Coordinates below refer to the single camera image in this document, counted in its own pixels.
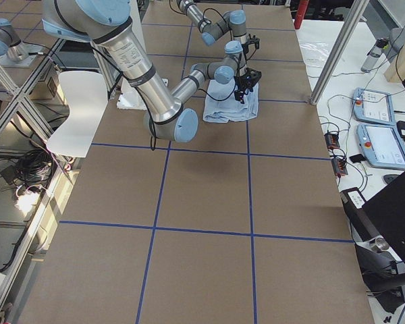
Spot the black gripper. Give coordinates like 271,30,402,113
238,34,260,73
234,67,262,103

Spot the light blue button-up shirt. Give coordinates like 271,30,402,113
202,80,259,123

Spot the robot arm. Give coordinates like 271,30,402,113
176,0,260,61
43,1,261,142

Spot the red cylinder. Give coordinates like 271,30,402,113
294,0,309,30

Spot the clear plastic bag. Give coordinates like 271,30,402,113
299,40,333,68

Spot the clear water bottle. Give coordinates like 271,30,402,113
360,38,389,73

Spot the upper teach pendant tablet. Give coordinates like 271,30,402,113
352,88,396,125

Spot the teach pendant tablet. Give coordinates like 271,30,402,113
352,88,396,125
356,124,405,170

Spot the lower teach pendant tablet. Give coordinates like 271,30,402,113
356,124,405,170

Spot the white curved sheet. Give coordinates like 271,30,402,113
47,71,108,158

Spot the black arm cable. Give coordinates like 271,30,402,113
148,50,249,151
168,0,234,33

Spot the aluminium frame post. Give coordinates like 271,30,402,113
309,0,369,105

